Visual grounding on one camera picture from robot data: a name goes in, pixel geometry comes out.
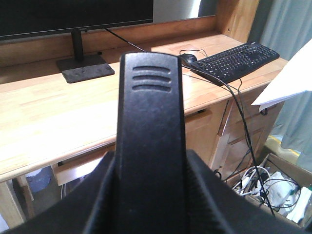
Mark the white paper sheet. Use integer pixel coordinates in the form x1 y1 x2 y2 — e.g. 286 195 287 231
252 41 312 111

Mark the cardboard box with cables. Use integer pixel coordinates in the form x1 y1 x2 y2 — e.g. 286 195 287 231
230 154 312 231

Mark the black computer mouse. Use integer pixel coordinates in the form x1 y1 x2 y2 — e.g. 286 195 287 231
180 53 197 64

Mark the black computer monitor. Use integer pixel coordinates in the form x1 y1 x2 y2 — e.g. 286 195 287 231
0 0 154 83

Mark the wooden desk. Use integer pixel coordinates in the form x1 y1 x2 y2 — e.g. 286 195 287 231
0 14 288 227

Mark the black keyboard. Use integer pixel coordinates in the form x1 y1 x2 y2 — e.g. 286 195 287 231
189 42 280 86

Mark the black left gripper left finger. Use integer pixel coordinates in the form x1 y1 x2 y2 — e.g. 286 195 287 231
0 151 117 234

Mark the black monitor cable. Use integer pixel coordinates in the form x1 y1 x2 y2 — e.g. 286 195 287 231
104 28 275 216

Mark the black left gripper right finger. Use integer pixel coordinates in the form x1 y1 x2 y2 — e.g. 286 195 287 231
172 150 305 234

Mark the black stapler with orange tab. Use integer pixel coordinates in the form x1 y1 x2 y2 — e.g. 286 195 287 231
114 52 187 234

